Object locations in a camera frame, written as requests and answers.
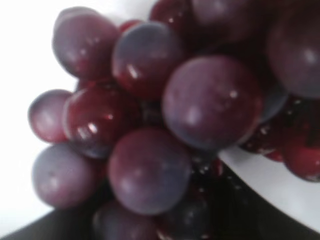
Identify purple grape bunch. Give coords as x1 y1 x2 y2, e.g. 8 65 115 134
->
27 0 320 240

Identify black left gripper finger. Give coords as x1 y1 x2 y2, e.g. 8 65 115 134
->
7 160 320 240

